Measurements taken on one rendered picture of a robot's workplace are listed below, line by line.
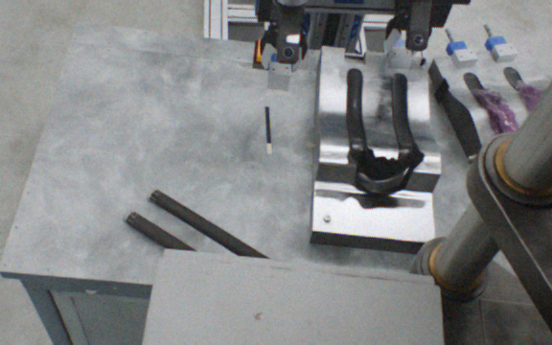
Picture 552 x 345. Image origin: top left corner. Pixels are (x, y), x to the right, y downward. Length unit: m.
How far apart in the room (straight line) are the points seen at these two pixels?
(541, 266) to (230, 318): 0.31
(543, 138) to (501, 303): 0.34
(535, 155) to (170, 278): 0.38
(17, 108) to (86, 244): 1.33
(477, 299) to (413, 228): 0.55
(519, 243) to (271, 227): 0.85
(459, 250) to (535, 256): 0.18
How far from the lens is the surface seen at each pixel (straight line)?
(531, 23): 3.37
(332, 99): 1.63
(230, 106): 1.70
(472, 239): 0.87
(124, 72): 1.77
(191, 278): 0.73
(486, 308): 0.98
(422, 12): 1.60
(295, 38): 1.44
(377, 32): 2.78
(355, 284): 0.74
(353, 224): 1.48
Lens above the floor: 2.13
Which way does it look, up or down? 56 degrees down
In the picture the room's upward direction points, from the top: 10 degrees clockwise
